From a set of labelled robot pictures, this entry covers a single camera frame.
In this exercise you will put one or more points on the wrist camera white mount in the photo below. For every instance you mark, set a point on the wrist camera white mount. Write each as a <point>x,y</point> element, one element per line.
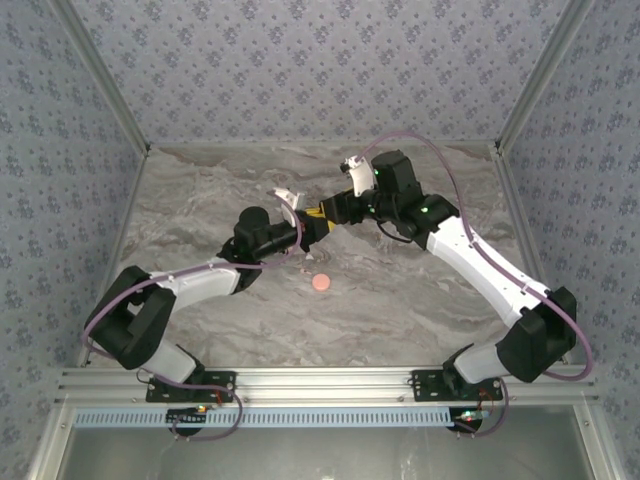
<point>359,175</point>
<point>289,202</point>

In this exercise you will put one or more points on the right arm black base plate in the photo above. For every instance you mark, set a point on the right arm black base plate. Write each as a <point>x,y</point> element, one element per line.
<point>425,392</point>

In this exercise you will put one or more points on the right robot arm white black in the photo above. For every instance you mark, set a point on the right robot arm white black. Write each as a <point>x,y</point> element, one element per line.
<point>480,265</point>

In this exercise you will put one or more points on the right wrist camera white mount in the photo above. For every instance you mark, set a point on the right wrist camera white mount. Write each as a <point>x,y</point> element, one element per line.
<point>359,175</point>

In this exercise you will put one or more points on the aluminium frame leg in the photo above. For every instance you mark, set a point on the aluminium frame leg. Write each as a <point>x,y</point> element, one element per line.
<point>600,445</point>
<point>47,445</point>

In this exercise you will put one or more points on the pink earbud charging case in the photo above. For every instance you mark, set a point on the pink earbud charging case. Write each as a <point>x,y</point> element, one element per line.
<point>320,283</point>

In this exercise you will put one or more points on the small controller board with LED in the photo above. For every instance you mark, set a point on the small controller board with LED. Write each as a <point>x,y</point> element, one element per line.
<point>470,416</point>
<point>187,416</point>

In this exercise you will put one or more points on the aluminium mounting rail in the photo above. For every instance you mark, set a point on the aluminium mounting rail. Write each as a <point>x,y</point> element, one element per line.
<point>325,385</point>

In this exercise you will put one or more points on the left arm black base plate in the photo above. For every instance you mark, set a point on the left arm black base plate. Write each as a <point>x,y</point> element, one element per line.
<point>227,377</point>

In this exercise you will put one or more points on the aluminium corner post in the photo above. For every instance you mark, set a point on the aluminium corner post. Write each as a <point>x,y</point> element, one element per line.
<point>105,75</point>
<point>542,75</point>

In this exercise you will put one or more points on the grey metal panel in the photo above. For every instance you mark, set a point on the grey metal panel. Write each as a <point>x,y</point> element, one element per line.
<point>320,455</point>

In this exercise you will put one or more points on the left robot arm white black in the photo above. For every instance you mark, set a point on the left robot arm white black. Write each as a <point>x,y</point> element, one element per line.
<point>200,287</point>

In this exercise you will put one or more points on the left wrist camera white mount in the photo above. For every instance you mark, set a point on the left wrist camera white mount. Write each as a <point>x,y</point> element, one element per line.
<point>289,202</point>

